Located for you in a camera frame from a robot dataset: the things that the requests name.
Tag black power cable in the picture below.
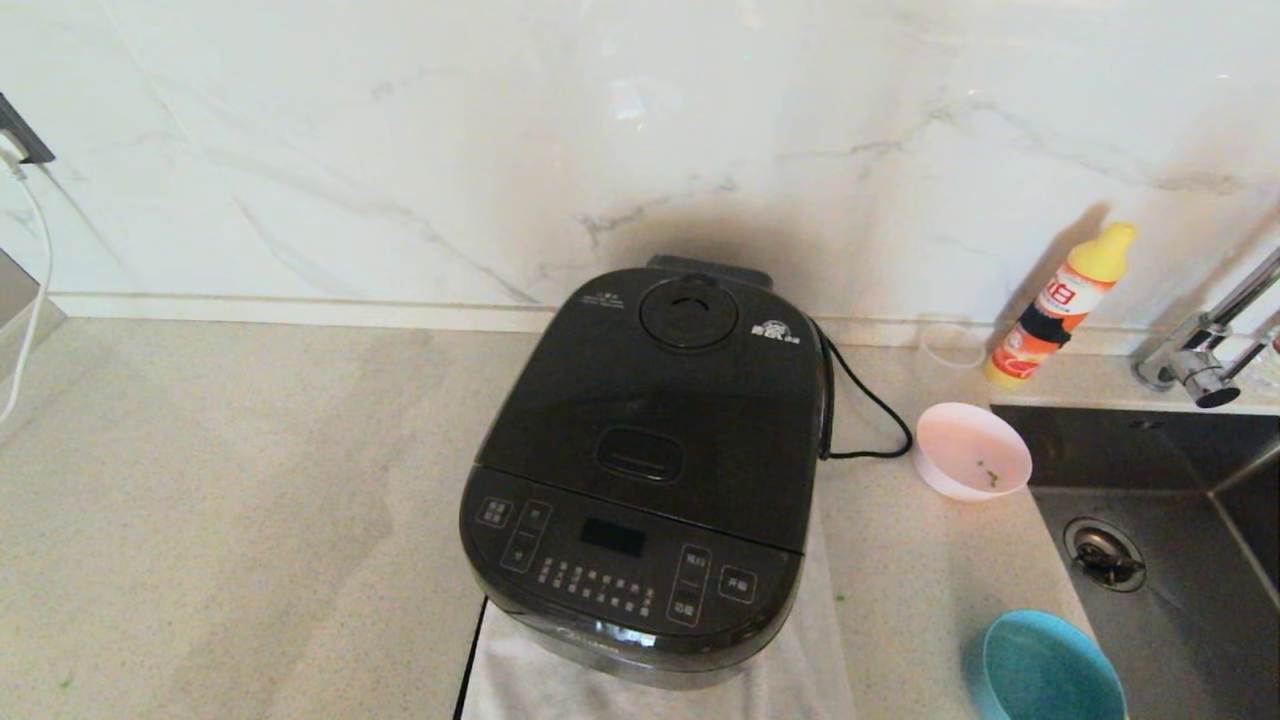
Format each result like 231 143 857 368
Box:
815 320 914 461

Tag steel sink drain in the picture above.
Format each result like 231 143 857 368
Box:
1063 517 1149 593

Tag orange yellow detergent bottle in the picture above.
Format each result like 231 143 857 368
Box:
986 222 1142 389

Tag chrome faucet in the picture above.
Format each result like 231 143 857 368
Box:
1132 250 1280 411

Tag steel sink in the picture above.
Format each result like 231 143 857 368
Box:
990 403 1280 720

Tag black strip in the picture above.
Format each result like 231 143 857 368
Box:
452 597 491 720

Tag white charger cable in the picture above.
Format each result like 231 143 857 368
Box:
0 150 53 426

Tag black rice cooker lid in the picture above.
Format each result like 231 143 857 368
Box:
478 254 833 556

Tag blue bowl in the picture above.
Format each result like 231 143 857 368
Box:
965 610 1129 720

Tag pink bowl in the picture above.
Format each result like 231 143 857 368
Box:
915 402 1034 503

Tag grey wall outlet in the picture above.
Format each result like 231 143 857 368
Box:
0 92 56 166

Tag white cloth mat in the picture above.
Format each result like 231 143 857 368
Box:
462 520 861 720

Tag clear glass cup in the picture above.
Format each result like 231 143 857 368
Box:
918 318 991 371

